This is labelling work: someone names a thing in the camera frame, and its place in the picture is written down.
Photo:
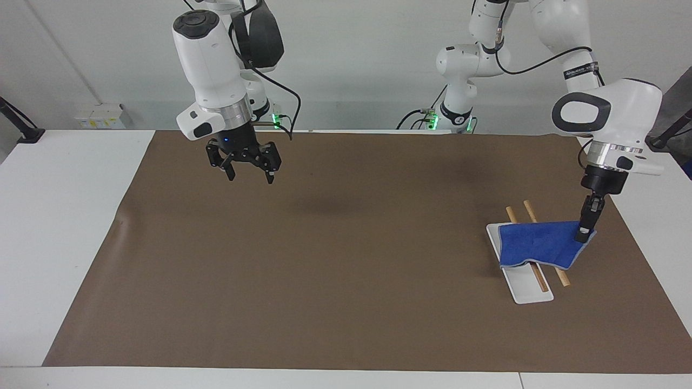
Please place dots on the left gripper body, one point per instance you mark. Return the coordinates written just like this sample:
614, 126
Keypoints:
604, 181

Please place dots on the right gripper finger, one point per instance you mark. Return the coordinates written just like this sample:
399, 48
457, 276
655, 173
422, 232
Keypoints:
216, 156
270, 158

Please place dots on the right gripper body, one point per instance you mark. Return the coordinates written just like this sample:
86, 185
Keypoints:
237, 140

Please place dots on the blue towel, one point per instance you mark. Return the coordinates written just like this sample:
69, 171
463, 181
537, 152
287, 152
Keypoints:
535, 246

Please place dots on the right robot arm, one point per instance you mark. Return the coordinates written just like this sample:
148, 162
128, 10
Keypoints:
211, 59

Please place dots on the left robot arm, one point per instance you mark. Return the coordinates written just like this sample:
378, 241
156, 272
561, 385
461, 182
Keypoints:
621, 108

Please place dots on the black stand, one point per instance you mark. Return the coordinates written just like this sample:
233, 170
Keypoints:
667, 135
21, 128

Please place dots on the wooden stick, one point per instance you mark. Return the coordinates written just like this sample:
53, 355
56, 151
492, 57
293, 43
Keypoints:
530, 211
539, 278

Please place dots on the white rectangular tray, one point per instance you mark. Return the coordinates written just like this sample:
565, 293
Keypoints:
527, 286

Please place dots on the white wall socket box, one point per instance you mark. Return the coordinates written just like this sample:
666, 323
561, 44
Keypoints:
100, 116

